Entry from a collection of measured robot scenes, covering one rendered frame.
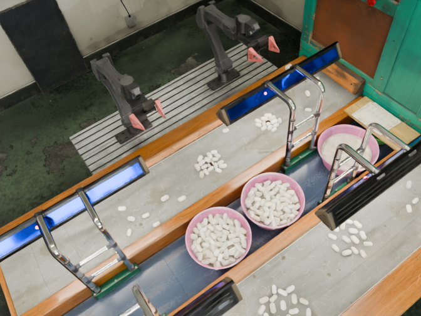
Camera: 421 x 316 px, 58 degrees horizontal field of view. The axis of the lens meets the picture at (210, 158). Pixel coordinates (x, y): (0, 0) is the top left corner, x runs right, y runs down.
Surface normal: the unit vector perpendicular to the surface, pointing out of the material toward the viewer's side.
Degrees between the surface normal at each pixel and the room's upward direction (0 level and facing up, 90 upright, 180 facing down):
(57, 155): 0
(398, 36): 90
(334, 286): 0
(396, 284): 0
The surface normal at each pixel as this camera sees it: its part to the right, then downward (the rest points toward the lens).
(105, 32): 0.58, 0.60
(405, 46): -0.82, 0.51
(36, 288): -0.10, -0.59
